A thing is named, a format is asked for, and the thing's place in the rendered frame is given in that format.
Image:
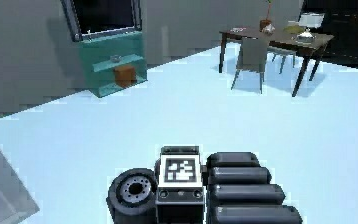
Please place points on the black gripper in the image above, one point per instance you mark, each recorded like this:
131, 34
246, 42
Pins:
133, 193

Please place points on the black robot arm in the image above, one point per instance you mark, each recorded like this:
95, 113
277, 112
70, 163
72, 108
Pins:
237, 190

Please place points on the orange brown box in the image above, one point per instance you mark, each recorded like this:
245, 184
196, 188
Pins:
124, 76

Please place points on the teal open shelf unit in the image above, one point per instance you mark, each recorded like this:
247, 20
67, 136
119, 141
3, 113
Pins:
120, 66

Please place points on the grey furniture corner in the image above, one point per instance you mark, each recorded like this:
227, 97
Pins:
3, 190

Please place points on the small grey bowl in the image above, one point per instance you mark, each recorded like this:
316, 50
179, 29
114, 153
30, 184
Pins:
115, 59

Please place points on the black television set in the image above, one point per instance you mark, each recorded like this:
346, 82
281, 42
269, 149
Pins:
103, 15

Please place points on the grey dining chair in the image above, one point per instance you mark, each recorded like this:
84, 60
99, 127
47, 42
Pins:
283, 53
252, 55

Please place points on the flat pink white item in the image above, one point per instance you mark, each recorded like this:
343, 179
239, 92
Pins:
238, 30

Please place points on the dark brown dining table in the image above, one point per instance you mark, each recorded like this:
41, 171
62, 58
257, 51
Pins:
280, 41

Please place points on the small white object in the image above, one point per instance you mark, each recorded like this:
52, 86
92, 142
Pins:
269, 28

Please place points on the olive green plate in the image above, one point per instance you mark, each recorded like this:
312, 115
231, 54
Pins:
293, 29

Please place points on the silver kettle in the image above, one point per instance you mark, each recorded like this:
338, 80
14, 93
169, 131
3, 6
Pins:
305, 36

